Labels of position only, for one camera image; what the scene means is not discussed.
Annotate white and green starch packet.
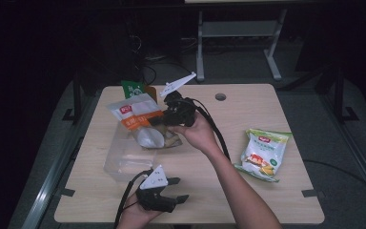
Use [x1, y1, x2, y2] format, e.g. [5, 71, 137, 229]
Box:
[234, 128, 294, 184]

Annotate person's right hand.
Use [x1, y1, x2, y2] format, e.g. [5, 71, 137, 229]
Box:
[168, 111, 219, 156]

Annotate right hand-held gripper black cable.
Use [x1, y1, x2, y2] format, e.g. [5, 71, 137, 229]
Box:
[187, 97, 232, 160]

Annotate clear plastic bag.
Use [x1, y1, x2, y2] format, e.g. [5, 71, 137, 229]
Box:
[103, 118, 185, 183]

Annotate person's left hand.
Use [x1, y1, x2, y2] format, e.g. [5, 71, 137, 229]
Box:
[116, 192, 165, 229]

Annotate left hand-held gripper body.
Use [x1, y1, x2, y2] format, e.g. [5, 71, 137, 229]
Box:
[135, 164, 177, 214]

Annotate black floor cable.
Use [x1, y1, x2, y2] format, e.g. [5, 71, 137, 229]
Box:
[301, 158, 366, 204]

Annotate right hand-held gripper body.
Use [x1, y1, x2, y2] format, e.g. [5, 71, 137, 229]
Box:
[159, 72, 201, 128]

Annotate hand-held gripper black cable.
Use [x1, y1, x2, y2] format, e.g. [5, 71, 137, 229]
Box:
[113, 169, 154, 229]
[187, 97, 232, 160]

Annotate white and orange food packet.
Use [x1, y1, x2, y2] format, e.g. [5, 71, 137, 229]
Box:
[105, 94, 166, 150]

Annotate green braised meat seasoning packet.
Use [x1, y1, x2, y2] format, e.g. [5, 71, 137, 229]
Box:
[121, 80, 184, 149]

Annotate left hand-held gripper black cable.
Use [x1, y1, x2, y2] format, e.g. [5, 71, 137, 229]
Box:
[113, 169, 154, 229]

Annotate tangle of black cables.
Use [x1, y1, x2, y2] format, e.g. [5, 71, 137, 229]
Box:
[130, 32, 201, 85]

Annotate grey metal stand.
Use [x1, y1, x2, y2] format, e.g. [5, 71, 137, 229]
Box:
[195, 9, 289, 82]

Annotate aluminium floor rail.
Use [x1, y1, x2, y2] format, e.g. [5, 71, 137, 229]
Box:
[317, 92, 366, 199]
[21, 136, 87, 229]

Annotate black metal frame leg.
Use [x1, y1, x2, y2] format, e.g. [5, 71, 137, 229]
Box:
[61, 72, 84, 125]
[333, 66, 360, 124]

